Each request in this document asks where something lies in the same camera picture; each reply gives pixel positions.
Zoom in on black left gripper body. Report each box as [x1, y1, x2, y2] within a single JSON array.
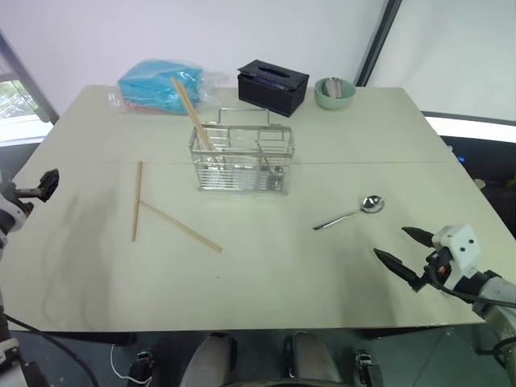
[[10, 184, 42, 213]]

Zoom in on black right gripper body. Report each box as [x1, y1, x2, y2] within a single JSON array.
[[421, 245, 453, 289]]

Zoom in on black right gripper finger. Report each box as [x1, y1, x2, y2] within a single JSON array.
[[401, 227, 435, 248], [372, 247, 426, 293]]

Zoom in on metal spoon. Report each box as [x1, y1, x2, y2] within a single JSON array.
[[261, 155, 285, 190], [312, 194, 386, 232]]

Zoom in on wooden chopstick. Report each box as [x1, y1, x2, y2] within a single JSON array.
[[169, 76, 214, 152], [139, 200, 224, 254], [173, 78, 221, 164], [130, 160, 144, 243]]

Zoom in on black equipment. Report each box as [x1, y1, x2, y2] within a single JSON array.
[[438, 135, 516, 243]]

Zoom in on small black rounded shape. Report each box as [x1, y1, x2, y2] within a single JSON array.
[[129, 349, 155, 387], [353, 349, 385, 387]]

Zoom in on grey rounded shape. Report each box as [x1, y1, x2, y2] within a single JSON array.
[[188, 331, 238, 387], [290, 330, 344, 387]]

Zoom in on blue cloths in plastic bag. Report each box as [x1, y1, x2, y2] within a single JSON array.
[[106, 58, 231, 116]]

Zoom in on pale green bowl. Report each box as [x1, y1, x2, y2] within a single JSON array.
[[314, 77, 358, 111]]

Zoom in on metal cup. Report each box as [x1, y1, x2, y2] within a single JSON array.
[[323, 77, 350, 99]]

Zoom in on dark slanted pole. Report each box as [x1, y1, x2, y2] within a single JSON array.
[[352, 0, 405, 88]]

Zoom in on black tissue box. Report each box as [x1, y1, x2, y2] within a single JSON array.
[[236, 59, 311, 119]]

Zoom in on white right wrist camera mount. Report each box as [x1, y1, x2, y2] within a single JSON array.
[[430, 223, 482, 289]]

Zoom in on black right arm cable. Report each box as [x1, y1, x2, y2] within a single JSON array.
[[429, 277, 516, 310]]

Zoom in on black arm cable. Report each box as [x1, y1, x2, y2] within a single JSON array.
[[429, 277, 516, 310], [0, 312, 100, 387]]

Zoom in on dark window frame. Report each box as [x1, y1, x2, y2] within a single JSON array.
[[0, 28, 60, 124]]

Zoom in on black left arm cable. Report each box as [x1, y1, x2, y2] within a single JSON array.
[[0, 312, 100, 387]]

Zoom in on metal wire cutlery rack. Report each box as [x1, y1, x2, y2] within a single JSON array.
[[188, 107, 294, 196]]

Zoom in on thin white cable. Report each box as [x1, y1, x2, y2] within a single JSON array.
[[110, 343, 152, 385]]

